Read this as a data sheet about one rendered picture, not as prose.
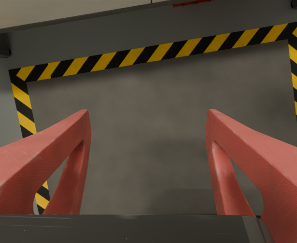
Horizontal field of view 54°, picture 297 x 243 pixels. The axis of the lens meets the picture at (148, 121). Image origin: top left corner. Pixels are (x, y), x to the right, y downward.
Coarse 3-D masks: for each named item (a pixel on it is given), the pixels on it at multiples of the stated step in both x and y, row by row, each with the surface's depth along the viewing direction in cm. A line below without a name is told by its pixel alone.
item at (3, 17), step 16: (0, 0) 56; (16, 0) 57; (32, 0) 59; (48, 0) 60; (64, 0) 62; (80, 0) 63; (96, 0) 65; (112, 0) 67; (128, 0) 69; (144, 0) 71; (0, 16) 65; (16, 16) 67; (32, 16) 69; (48, 16) 71; (64, 16) 73
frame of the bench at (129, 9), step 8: (168, 0) 74; (176, 0) 75; (184, 0) 76; (192, 0) 77; (296, 0) 108; (120, 8) 74; (128, 8) 75; (136, 8) 76; (144, 8) 77; (296, 8) 111; (72, 16) 74; (80, 16) 75; (88, 16) 76; (96, 16) 77; (32, 24) 75; (40, 24) 76; (48, 24) 77; (0, 32) 78; (0, 48) 107; (8, 48) 113; (0, 56) 110; (8, 56) 113
